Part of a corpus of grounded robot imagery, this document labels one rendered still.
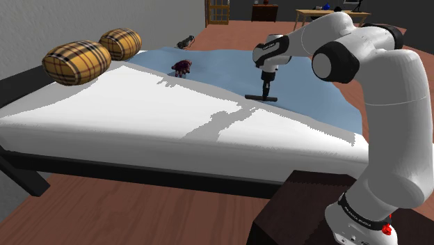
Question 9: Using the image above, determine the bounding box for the black flat bar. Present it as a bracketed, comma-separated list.
[244, 94, 278, 102]

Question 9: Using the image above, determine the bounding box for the blue blanket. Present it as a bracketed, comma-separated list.
[125, 46, 364, 135]

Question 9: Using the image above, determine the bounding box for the dark brown cabinet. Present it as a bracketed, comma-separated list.
[251, 0, 280, 23]

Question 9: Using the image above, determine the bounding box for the light wooden table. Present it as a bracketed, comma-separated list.
[292, 0, 372, 32]

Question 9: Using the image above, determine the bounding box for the dark red toy figure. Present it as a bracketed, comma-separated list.
[170, 59, 193, 79]

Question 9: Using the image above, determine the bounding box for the black grey oblong object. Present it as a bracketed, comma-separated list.
[176, 35, 196, 50]

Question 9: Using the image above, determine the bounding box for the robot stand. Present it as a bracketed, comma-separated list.
[246, 169, 434, 245]

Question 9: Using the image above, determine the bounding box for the small yellow plaid bolster pillow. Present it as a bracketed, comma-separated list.
[98, 28, 143, 61]

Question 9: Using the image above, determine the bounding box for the large yellow plaid bolster pillow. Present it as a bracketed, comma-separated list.
[41, 40, 113, 86]

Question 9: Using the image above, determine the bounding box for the white bed with black frame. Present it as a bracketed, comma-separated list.
[0, 45, 371, 200]

